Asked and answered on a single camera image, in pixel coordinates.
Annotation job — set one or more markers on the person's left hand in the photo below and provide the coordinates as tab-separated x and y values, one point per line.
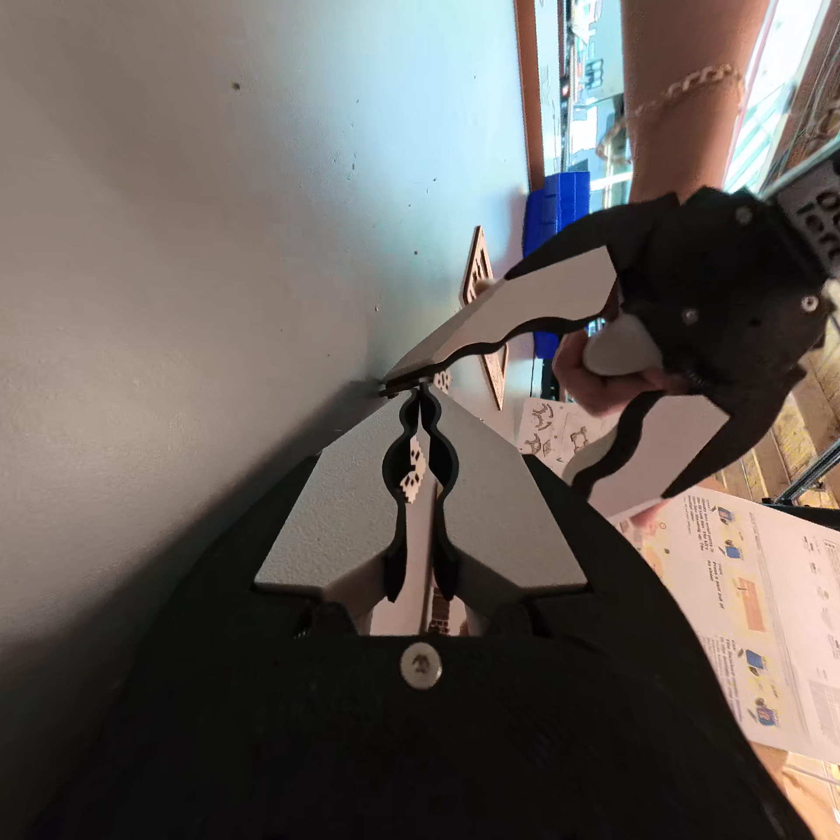
590	390

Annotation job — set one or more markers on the smooth-edged square wooden plate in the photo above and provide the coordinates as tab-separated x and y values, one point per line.
442	382

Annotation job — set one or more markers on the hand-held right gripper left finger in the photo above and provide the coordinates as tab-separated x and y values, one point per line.
328	525

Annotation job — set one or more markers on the wooden tower model spire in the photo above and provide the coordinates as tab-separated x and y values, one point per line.
443	613

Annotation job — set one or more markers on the person's left forearm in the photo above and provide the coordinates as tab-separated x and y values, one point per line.
689	131

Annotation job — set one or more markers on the blue plastic container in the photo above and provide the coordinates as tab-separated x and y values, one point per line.
558	203

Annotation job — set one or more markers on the printed instruction poster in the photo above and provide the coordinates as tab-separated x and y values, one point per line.
754	590

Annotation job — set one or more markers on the wooden sheet with square hole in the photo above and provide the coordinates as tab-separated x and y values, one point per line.
482	262

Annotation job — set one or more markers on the grey desk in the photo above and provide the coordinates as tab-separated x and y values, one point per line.
197	262

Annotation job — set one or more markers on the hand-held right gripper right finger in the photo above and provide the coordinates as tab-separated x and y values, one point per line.
512	525

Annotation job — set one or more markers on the toothed-edge square wooden plate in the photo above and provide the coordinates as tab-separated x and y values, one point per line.
415	469

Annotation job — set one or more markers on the folded assembly leaflet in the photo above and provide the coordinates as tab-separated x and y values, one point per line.
544	433

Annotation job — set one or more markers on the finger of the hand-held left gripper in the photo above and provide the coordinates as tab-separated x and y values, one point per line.
663	446
538	302

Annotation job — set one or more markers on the cardboard backing board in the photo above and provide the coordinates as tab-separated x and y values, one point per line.
807	794

